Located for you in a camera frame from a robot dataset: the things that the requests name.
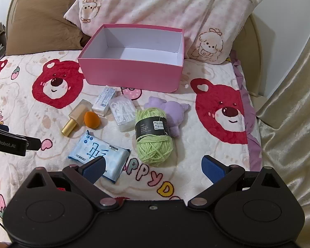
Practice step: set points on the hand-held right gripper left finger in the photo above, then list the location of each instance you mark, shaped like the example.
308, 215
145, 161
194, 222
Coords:
93, 170

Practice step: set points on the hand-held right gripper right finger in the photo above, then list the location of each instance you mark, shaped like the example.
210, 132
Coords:
214, 169

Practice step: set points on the blue wet wipes pack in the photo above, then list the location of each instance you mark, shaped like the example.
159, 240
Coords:
98, 149

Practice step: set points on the orange makeup sponge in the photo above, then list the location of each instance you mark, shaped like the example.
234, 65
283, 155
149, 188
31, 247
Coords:
91, 120

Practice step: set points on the foundation bottle with gold cap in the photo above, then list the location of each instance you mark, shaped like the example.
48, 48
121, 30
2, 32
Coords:
78, 112

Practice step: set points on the green yarn ball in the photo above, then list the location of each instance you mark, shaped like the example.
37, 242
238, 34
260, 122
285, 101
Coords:
152, 149

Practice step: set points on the clear plastic floss pick box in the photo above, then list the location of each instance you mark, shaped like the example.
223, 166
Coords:
122, 113

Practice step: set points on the purple plush toy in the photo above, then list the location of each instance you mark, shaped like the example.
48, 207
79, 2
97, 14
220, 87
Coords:
174, 113

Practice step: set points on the small white carton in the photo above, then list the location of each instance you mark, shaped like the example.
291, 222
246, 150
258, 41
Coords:
103, 100

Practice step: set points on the pink cardboard box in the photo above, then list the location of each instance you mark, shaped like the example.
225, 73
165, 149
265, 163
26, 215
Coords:
131, 72

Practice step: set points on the bear printed blanket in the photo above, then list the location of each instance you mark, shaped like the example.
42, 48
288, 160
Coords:
186, 144

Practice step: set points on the gold satin cloth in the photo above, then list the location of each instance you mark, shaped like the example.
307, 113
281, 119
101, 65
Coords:
294, 108

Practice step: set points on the brown pillow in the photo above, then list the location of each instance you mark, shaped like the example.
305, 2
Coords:
41, 28

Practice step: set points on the pink printed pillow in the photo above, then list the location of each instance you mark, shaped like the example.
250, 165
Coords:
157, 5

